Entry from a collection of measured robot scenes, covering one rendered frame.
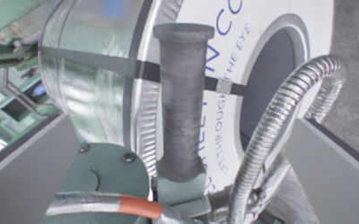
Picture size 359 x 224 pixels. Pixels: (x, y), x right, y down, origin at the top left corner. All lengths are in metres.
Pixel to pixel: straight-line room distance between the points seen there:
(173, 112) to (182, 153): 0.04
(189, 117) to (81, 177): 0.14
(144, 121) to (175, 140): 0.21
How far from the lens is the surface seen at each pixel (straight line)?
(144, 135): 0.38
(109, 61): 0.45
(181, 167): 0.19
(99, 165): 0.25
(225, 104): 0.54
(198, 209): 0.23
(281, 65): 1.06
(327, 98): 0.25
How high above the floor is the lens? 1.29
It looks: 20 degrees down
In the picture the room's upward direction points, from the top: 137 degrees counter-clockwise
